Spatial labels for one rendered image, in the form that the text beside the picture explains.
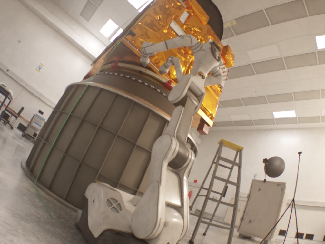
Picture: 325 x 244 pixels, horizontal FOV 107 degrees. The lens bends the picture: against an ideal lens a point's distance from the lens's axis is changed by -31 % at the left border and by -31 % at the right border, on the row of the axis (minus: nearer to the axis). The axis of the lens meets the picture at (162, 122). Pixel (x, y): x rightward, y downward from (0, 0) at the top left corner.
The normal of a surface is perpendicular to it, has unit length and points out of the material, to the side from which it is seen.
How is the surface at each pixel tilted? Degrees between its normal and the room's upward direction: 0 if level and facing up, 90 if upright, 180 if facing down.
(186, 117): 87
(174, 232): 90
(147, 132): 90
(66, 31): 90
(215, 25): 136
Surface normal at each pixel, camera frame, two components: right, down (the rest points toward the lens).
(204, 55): -0.57, -0.04
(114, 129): 0.22, -0.31
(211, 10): -0.04, 0.28
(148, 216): -0.69, -0.52
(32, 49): 0.66, -0.04
